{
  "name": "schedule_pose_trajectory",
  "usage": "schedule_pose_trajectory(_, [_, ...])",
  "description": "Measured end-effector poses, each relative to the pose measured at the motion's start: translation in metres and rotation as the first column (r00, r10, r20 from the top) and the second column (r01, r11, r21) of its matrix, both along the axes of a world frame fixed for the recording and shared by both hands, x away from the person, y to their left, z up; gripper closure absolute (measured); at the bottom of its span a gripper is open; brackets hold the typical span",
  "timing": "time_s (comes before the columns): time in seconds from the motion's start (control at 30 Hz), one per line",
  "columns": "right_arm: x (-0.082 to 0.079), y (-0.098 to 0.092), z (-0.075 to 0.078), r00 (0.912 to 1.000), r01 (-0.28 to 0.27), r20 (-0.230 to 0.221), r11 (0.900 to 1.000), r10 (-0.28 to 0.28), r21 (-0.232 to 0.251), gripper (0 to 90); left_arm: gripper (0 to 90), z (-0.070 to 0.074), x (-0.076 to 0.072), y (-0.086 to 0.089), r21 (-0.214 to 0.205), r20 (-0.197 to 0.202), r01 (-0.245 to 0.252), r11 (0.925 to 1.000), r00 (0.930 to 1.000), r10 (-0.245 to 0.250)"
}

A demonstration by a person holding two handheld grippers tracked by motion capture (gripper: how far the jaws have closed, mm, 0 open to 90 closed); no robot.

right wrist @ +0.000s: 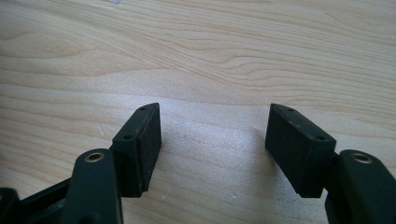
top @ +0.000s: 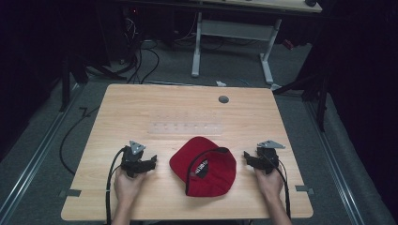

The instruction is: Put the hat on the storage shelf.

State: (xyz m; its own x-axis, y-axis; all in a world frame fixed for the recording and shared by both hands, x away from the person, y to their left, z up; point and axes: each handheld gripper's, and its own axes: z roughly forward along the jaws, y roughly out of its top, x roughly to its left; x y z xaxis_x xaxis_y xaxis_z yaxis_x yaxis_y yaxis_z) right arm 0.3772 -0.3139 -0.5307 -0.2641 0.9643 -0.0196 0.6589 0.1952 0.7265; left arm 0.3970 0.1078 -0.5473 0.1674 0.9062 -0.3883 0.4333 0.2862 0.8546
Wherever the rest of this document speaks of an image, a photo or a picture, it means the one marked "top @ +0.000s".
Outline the person's right hand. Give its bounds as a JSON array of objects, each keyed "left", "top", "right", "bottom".
[{"left": 254, "top": 167, "right": 285, "bottom": 204}]

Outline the clear tape strip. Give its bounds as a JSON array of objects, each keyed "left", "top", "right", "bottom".
[{"left": 147, "top": 122, "right": 224, "bottom": 136}]

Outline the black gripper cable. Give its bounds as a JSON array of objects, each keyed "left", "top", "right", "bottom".
[
  {"left": 273, "top": 156, "right": 292, "bottom": 220},
  {"left": 105, "top": 147, "right": 127, "bottom": 225}
]

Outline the metal floor rail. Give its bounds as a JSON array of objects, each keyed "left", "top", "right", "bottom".
[
  {"left": 0, "top": 82, "right": 83, "bottom": 225},
  {"left": 304, "top": 99, "right": 367, "bottom": 225}
]

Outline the person's left hand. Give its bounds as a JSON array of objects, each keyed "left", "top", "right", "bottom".
[{"left": 114, "top": 168, "right": 148, "bottom": 204}]

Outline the bundle of black cables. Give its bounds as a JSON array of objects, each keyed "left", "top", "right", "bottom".
[{"left": 115, "top": 15, "right": 161, "bottom": 85}]

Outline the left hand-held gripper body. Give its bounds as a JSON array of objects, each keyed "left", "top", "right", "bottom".
[{"left": 120, "top": 140, "right": 148, "bottom": 179}]

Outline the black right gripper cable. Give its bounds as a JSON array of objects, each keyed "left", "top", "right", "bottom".
[{"left": 273, "top": 156, "right": 292, "bottom": 220}]

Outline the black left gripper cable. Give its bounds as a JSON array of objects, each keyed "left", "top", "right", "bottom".
[{"left": 105, "top": 147, "right": 127, "bottom": 225}]

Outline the black stand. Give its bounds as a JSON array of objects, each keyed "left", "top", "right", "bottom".
[{"left": 271, "top": 72, "right": 330, "bottom": 133}]

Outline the white-framed desk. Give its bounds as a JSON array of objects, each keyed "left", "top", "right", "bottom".
[{"left": 191, "top": 0, "right": 323, "bottom": 86}]

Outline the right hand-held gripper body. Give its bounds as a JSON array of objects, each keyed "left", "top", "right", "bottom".
[{"left": 255, "top": 140, "right": 286, "bottom": 175}]

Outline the red baseball cap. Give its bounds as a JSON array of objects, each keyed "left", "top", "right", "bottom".
[{"left": 169, "top": 136, "right": 237, "bottom": 198}]

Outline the black floor cable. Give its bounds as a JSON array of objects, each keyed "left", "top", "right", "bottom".
[{"left": 58, "top": 105, "right": 101, "bottom": 176}]

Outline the dark computer tower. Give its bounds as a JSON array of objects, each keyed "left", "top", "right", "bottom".
[{"left": 120, "top": 4, "right": 144, "bottom": 65}]

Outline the grey tape piece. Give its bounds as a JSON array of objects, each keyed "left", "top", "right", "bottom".
[
  {"left": 295, "top": 185, "right": 315, "bottom": 196},
  {"left": 58, "top": 188, "right": 83, "bottom": 199}
]

